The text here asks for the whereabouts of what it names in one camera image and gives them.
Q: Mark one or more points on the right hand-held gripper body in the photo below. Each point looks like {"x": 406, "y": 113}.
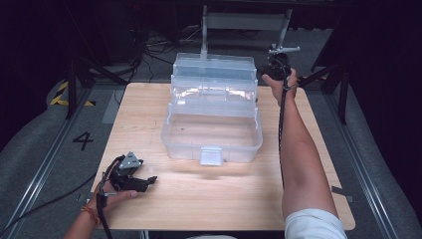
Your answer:
{"x": 278, "y": 68}

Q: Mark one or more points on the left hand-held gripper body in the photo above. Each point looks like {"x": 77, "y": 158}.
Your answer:
{"x": 124, "y": 177}

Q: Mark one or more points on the clear plastic storage box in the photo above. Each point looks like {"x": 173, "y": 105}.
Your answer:
{"x": 212, "y": 132}

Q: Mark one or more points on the person's right hand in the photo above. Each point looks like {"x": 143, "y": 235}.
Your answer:
{"x": 277, "y": 89}

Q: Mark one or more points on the person's left hand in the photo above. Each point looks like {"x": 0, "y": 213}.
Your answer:
{"x": 109, "y": 199}

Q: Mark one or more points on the black tripod stand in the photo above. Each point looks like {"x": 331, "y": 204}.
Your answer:
{"x": 343, "y": 89}
{"x": 71, "y": 83}

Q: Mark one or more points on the small grey tape piece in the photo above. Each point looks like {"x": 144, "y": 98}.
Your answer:
{"x": 341, "y": 193}

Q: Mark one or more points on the white metal table frame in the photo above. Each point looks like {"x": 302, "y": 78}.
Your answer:
{"x": 245, "y": 21}

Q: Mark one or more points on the metal floor rail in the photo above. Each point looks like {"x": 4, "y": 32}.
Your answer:
{"x": 43, "y": 169}
{"x": 361, "y": 166}

